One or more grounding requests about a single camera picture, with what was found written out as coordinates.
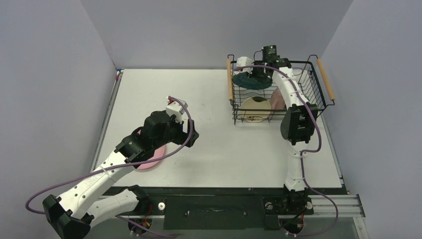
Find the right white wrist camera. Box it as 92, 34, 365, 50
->
236, 56, 254, 68

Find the purple cable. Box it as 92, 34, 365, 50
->
233, 64, 339, 238
25, 96, 194, 215

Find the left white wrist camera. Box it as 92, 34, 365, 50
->
165, 96, 188, 124

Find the pink mug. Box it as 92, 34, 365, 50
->
269, 88, 286, 110

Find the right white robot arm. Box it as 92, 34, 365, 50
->
251, 45, 321, 213

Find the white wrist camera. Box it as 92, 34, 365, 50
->
165, 96, 188, 124
236, 56, 254, 68

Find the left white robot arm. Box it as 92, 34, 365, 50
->
42, 111, 199, 239

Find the teal scalloped plate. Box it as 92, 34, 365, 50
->
232, 72, 273, 90

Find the pink plate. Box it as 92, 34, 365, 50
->
136, 145, 166, 170

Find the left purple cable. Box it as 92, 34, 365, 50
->
25, 96, 194, 215

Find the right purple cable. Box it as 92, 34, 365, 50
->
233, 64, 339, 238

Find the black wire dish rack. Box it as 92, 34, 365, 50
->
226, 54, 335, 123

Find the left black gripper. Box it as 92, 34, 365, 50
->
153, 114, 198, 149

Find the cream plate with black accent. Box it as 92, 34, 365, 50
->
239, 96, 272, 123

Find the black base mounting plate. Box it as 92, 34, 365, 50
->
125, 187, 316, 231

